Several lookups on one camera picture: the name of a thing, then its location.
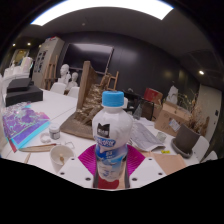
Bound white plastic chair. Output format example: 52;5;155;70
66;86;81;99
193;134;210;164
49;82;67;95

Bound small pale cup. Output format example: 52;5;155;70
156;131;167;144

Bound cardboard box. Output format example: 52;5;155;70
153;100;193;137

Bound newspaper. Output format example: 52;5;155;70
128;118;166;153

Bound dried plant in dark pot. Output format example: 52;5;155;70
174;96;211;155

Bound white cup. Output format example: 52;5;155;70
49;144;76;174

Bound thin wooden stick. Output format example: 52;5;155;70
23;152;32;164

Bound red box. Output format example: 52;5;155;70
143;87;164;105

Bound wooden easel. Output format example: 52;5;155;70
43;54;59;91
99;70;120;92

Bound white tape ring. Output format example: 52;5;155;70
39;131;52;144

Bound small jar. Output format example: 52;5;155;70
48;123;61;140

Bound black flat box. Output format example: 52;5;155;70
4;84;44;108
6;77;33;94

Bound brown sculpture on wooden board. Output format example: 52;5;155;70
59;60;111;140

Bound flat wooden stick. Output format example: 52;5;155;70
19;143;58;153

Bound black wall screen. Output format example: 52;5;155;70
62;43;115;75

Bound white drink bottle blue cap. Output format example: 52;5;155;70
91;90;134;184

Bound white plaster bust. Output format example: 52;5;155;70
58;63;72;84
68;71;80;90

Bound white plaster figure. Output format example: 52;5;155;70
166;85;179;105

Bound grey pot saucer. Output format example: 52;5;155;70
170;137;194;159

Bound long ceiling light panel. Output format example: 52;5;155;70
30;0;174;27

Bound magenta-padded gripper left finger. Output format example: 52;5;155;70
57;143;99;190

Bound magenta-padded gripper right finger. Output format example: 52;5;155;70
124;143;168;190

